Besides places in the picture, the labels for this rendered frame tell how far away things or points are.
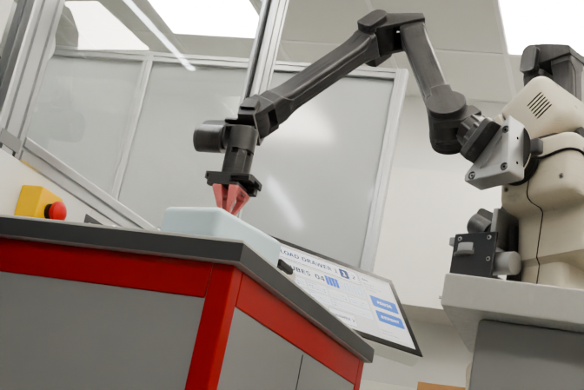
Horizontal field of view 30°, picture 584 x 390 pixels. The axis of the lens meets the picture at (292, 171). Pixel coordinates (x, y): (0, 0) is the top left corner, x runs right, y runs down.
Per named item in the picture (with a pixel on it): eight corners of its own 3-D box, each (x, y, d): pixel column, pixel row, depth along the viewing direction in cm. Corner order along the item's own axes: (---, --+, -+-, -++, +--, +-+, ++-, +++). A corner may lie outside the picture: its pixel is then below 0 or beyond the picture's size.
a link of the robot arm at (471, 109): (486, 115, 207) (487, 137, 210) (456, 91, 215) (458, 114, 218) (444, 133, 205) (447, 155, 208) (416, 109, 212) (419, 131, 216)
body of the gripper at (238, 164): (249, 182, 212) (257, 147, 214) (202, 179, 216) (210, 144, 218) (261, 194, 218) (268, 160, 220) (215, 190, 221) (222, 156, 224)
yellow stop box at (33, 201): (56, 237, 192) (67, 199, 194) (35, 225, 186) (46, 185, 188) (32, 234, 194) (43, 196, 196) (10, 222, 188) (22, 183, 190)
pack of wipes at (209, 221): (222, 270, 152) (229, 239, 153) (278, 273, 146) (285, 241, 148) (155, 236, 140) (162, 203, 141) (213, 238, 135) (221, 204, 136)
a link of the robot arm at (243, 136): (254, 121, 217) (263, 132, 222) (222, 118, 220) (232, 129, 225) (247, 152, 215) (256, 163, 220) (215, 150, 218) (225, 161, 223)
